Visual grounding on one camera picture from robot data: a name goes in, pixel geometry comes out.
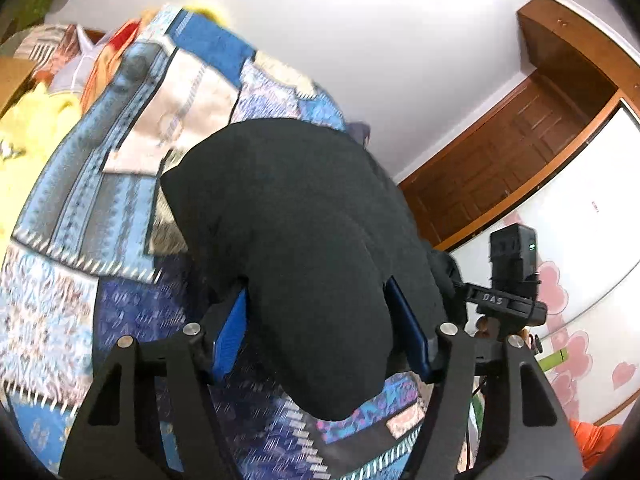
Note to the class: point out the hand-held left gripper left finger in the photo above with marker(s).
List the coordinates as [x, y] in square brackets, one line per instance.
[230, 340]

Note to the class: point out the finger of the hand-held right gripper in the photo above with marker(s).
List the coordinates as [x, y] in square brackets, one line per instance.
[461, 292]

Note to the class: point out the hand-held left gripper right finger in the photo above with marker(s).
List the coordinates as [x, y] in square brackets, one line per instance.
[412, 340]

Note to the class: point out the black jacket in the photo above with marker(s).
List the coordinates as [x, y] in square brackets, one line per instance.
[300, 240]

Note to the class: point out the person's right hand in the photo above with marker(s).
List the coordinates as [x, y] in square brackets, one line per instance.
[483, 326]

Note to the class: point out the white wardrobe with pink hearts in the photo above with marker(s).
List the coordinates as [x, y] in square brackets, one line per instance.
[590, 240]

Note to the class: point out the brown wooden door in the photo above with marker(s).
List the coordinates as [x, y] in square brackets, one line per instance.
[500, 160]

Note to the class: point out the blue patchwork quilt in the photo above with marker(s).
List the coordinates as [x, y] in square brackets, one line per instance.
[90, 240]

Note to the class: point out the dark blue pillow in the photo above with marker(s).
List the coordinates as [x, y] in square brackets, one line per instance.
[360, 135]

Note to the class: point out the orange shirt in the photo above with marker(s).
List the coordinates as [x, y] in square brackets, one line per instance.
[595, 442]

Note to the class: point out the wooden overhead cabinet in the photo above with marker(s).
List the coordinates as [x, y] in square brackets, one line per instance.
[565, 40]

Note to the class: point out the yellow printed hoodie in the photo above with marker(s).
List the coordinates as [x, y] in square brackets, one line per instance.
[30, 135]

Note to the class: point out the orange printed pillow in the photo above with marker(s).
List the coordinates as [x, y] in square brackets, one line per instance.
[107, 65]

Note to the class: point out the yellow pillow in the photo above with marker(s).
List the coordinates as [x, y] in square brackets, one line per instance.
[207, 14]

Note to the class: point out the bamboo lap table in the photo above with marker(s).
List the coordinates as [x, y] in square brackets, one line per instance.
[12, 80]

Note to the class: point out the plaid pillow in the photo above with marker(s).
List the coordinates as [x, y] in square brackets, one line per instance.
[50, 50]

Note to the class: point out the green storage box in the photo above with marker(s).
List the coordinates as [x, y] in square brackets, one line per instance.
[32, 7]

